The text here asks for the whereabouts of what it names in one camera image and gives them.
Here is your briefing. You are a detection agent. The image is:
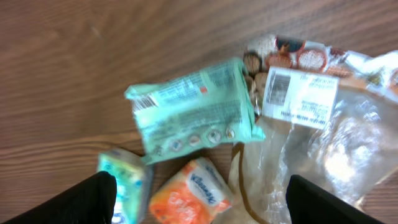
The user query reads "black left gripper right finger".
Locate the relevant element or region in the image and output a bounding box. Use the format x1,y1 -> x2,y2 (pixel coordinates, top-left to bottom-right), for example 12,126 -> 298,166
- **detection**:
285,175 -> 382,224

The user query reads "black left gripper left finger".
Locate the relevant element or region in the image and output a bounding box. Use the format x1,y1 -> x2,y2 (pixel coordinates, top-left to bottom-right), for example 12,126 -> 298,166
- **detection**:
4,171 -> 117,224

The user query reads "blue-green tissue pack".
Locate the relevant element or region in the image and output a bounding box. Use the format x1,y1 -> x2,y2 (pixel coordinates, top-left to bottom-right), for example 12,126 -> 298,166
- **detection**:
97,148 -> 153,224

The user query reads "brown clear snack pouch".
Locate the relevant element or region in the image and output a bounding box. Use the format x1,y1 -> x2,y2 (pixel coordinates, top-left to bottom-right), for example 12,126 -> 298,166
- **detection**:
215,34 -> 397,223

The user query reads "orange Kleenex tissue pack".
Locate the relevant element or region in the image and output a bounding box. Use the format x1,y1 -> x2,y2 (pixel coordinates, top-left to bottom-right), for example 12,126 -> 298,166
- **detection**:
149,157 -> 234,224

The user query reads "teal wet wipes pack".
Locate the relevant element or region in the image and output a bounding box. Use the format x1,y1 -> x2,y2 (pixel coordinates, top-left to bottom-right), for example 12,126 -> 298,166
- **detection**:
124,58 -> 266,164

